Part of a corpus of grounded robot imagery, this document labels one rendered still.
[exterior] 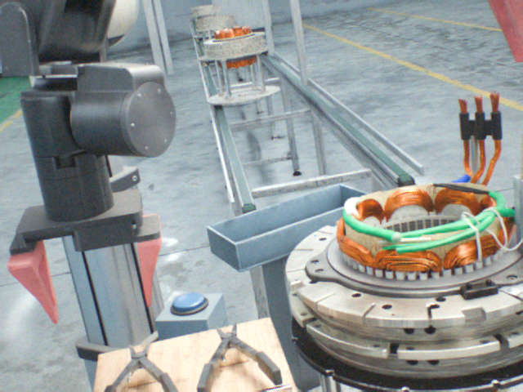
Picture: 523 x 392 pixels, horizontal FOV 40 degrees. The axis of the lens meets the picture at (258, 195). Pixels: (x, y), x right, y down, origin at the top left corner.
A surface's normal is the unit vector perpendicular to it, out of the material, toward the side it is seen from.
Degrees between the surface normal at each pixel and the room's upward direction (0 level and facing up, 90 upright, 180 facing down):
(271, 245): 90
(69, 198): 91
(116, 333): 90
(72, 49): 138
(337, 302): 0
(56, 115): 91
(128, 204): 3
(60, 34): 108
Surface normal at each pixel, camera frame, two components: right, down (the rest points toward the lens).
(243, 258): 0.44, 0.21
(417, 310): -0.16, -0.94
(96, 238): 0.16, 0.31
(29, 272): 0.19, 0.62
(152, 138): 0.85, 0.07
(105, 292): -0.51, 0.34
